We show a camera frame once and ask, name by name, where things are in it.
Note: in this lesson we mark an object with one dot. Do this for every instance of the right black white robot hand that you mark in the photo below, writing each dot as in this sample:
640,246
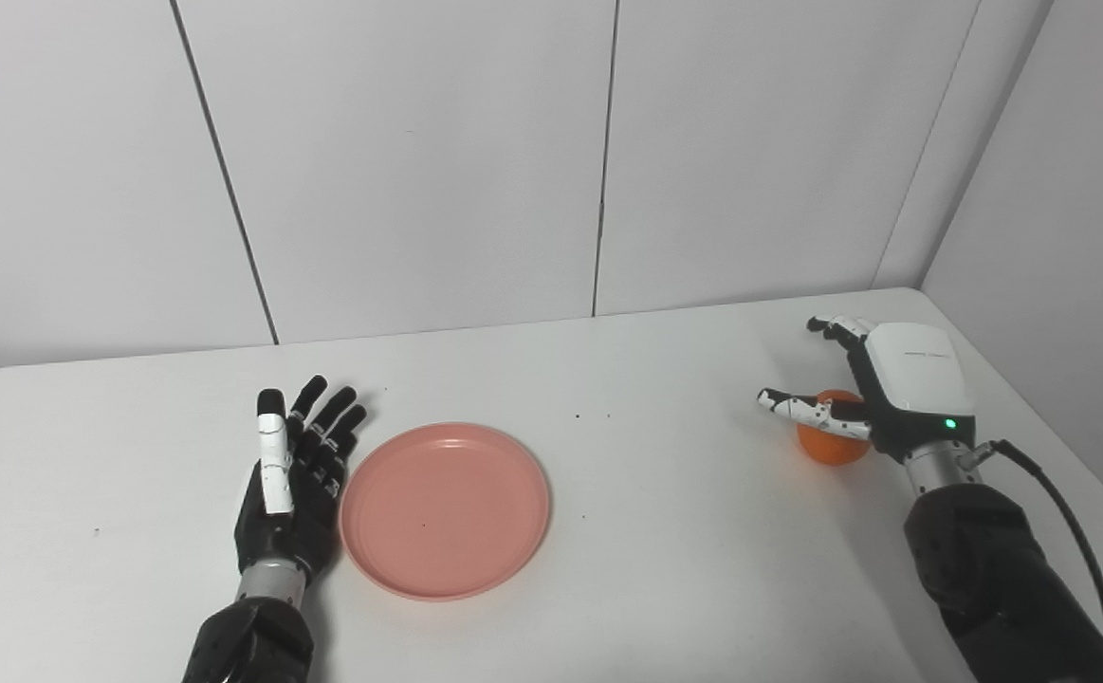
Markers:
916,379

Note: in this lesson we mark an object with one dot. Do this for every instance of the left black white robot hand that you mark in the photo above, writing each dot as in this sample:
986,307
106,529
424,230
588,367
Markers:
309,512

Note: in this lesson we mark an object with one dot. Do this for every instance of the orange fruit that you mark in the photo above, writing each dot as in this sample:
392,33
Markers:
831,451

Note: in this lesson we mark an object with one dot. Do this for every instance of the pink round plate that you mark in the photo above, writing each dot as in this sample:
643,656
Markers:
445,512

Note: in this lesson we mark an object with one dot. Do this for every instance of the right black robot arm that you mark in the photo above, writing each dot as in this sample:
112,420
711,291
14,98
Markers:
997,579

